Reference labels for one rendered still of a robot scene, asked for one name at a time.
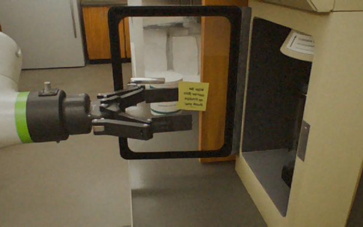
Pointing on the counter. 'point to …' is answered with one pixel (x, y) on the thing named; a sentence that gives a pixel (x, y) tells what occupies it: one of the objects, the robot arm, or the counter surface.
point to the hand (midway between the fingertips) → (178, 106)
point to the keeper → (303, 140)
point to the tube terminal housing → (328, 110)
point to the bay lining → (270, 89)
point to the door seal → (230, 71)
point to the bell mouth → (299, 45)
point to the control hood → (325, 6)
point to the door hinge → (242, 78)
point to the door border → (228, 68)
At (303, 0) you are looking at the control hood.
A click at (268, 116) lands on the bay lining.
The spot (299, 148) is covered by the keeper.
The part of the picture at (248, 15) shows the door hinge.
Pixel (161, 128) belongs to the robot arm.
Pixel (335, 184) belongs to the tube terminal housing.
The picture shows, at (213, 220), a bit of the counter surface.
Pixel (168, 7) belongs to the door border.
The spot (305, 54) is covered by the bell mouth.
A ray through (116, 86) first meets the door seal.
